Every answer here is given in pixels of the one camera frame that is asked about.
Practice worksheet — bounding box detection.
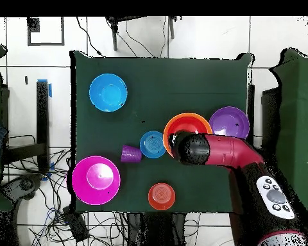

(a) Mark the purple cup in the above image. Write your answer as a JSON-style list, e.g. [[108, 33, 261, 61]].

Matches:
[[120, 145, 143, 163]]

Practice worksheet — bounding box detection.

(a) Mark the grey square floor frame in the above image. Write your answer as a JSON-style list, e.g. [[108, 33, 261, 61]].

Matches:
[[27, 17, 65, 47]]

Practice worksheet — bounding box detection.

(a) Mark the large blue bowl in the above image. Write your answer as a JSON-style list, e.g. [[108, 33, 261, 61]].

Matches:
[[89, 73, 128, 113]]

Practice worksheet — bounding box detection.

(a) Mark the black camera tripod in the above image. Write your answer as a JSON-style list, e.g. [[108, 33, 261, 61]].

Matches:
[[105, 16, 179, 51]]

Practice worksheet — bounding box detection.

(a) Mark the black power strip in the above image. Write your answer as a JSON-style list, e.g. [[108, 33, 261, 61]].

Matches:
[[62, 206, 90, 243]]

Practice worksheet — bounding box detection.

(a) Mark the wide purple bowl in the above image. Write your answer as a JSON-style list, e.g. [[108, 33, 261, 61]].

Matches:
[[209, 106, 250, 140]]

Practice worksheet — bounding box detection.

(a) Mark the large orange bowl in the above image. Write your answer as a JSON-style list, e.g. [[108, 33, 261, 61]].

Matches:
[[163, 112, 213, 158]]

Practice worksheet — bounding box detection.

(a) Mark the black metal stand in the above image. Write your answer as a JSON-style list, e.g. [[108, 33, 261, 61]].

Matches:
[[2, 80, 51, 175]]

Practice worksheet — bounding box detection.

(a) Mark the wide red-orange bowl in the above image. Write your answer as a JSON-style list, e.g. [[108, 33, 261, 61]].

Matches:
[[166, 115, 210, 154]]

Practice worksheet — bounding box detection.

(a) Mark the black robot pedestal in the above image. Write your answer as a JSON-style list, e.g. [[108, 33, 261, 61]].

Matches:
[[126, 211, 188, 246]]

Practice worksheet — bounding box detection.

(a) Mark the large pink bowl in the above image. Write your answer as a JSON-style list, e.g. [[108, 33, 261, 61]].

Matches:
[[71, 155, 121, 206]]

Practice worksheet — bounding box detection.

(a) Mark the small blue bowl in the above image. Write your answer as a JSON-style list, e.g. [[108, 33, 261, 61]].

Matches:
[[139, 130, 167, 159]]

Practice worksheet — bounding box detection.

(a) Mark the cable bundle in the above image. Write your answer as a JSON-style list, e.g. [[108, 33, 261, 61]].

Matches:
[[4, 148, 129, 246]]

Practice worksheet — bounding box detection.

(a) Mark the small red-orange bowl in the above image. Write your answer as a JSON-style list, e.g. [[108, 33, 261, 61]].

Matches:
[[148, 183, 176, 211]]

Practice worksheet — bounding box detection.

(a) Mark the dark green table cloth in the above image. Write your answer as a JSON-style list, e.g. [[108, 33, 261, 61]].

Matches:
[[69, 50, 252, 214]]

